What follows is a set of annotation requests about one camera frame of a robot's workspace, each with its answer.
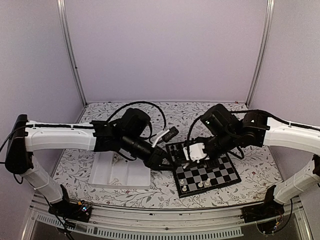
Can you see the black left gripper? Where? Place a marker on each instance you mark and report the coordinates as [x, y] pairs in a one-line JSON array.
[[156, 158]]

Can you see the black white chessboard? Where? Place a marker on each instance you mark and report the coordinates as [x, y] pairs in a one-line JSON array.
[[224, 176]]

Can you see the white plastic tray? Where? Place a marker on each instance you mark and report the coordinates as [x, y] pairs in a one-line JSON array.
[[134, 175]]

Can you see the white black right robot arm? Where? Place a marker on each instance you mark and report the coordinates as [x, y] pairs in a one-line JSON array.
[[259, 128]]

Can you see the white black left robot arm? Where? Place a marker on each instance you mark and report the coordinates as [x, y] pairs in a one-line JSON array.
[[29, 136]]

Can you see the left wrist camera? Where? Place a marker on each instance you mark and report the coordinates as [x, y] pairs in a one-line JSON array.
[[165, 136]]

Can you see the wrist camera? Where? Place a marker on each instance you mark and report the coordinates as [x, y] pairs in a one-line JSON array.
[[165, 136], [196, 153]]

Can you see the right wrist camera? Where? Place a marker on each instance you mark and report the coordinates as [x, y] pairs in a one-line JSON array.
[[196, 153]]

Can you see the aluminium front rail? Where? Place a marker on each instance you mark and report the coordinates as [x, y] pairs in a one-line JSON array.
[[122, 222]]

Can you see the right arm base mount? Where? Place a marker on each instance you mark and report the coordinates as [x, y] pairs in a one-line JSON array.
[[268, 209]]

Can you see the right aluminium frame post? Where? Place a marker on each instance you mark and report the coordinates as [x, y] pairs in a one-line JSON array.
[[267, 25]]

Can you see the aluminium frame post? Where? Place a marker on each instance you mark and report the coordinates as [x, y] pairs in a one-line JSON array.
[[267, 25], [61, 7]]

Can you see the left aluminium frame post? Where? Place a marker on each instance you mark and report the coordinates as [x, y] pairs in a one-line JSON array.
[[61, 7]]

